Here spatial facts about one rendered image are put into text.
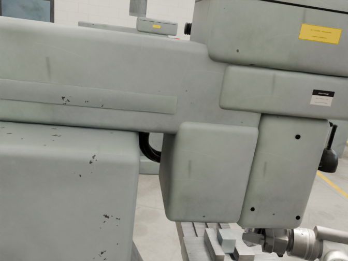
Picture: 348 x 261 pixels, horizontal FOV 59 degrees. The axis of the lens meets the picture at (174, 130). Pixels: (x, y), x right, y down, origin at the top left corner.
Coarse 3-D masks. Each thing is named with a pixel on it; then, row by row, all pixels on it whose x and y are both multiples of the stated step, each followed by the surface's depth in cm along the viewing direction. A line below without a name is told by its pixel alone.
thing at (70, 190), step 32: (0, 128) 58; (32, 128) 60; (64, 128) 63; (96, 128) 65; (0, 160) 51; (32, 160) 52; (64, 160) 53; (96, 160) 54; (128, 160) 55; (0, 192) 53; (32, 192) 54; (64, 192) 55; (96, 192) 55; (128, 192) 56; (0, 224) 55; (32, 224) 56; (64, 224) 57; (96, 224) 58; (128, 224) 59; (0, 256) 57; (32, 256) 58; (64, 256) 59; (96, 256) 60; (128, 256) 62
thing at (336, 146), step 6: (330, 120) 494; (336, 120) 496; (342, 126) 503; (336, 132) 504; (342, 132) 507; (336, 138) 508; (342, 138) 511; (336, 144) 513; (342, 144) 515; (336, 150) 517; (342, 150) 519
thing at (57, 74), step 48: (0, 48) 57; (48, 48) 58; (96, 48) 59; (144, 48) 60; (192, 48) 62; (0, 96) 59; (48, 96) 60; (96, 96) 62; (144, 96) 63; (192, 96) 64
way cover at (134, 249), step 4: (132, 244) 103; (132, 248) 102; (136, 248) 107; (132, 252) 100; (136, 252) 105; (132, 256) 98; (136, 256) 103; (140, 256) 108; (132, 260) 96; (136, 260) 101; (140, 260) 106
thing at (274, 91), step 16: (224, 80) 64; (240, 80) 64; (256, 80) 64; (272, 80) 65; (288, 80) 65; (304, 80) 66; (320, 80) 66; (336, 80) 67; (224, 96) 65; (240, 96) 65; (256, 96) 65; (272, 96) 66; (288, 96) 66; (304, 96) 67; (320, 96) 67; (336, 96) 68; (272, 112) 67; (288, 112) 68; (304, 112) 68; (320, 112) 68; (336, 112) 69
